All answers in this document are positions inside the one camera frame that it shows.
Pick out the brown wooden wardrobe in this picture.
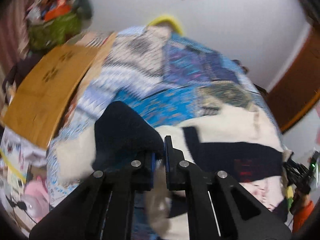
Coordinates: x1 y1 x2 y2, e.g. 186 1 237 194
266 28 319 133

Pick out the right hand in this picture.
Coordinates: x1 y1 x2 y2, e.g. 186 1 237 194
290 188 310 215

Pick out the striped pink curtain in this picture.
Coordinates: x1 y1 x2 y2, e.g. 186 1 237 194
1 0 33 74

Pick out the wooden lap desk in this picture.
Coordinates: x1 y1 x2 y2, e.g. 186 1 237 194
3 33 116 150

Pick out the blue patchwork bedspread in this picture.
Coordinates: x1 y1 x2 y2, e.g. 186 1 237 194
47 26 282 209

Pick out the green storage basket with clutter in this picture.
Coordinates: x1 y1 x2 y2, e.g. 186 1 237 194
26 0 94 52

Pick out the yellow foam arch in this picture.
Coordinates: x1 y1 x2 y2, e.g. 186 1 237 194
148 14 184 36

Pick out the orange sleeve forearm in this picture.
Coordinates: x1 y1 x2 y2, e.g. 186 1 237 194
292 200 314 233

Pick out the pink plush toy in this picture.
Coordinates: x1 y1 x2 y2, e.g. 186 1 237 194
21 176 49 223

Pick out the white and black knit sweater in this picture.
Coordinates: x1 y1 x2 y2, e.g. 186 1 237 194
53 100 293 240

